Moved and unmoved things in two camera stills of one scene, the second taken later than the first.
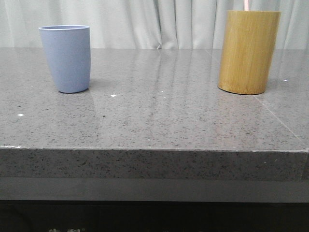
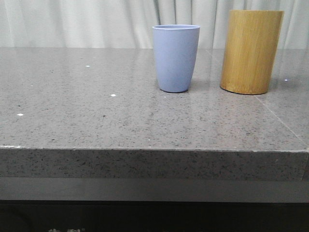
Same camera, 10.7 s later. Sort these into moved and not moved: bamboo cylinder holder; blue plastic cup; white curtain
Moved: blue plastic cup
Not moved: white curtain; bamboo cylinder holder
